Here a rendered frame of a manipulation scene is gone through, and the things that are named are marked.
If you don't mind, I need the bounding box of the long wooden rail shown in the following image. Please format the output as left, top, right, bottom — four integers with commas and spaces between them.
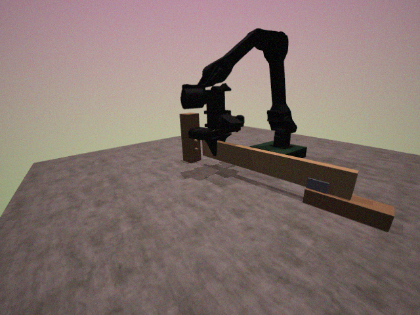
202, 140, 358, 200

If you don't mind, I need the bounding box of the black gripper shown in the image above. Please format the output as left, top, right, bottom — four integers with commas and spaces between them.
188, 107, 232, 156

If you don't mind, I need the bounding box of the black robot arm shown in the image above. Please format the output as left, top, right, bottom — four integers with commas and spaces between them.
180, 28, 297, 149

